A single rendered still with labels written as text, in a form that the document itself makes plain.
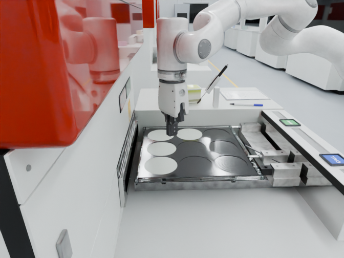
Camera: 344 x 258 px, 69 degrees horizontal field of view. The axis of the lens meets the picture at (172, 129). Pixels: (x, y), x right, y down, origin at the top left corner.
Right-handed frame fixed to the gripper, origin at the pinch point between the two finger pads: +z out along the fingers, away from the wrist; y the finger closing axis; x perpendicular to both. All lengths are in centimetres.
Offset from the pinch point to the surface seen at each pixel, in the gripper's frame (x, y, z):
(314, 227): -17.6, -39.1, 18.0
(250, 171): -14.1, -20.2, 9.8
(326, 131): -286, 67, 95
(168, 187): 4.8, -5.2, 16.6
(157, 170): 8.1, -4.3, 10.0
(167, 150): -1.0, 3.9, 9.6
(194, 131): -18.4, 10.5, 9.3
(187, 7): -772, 977, -99
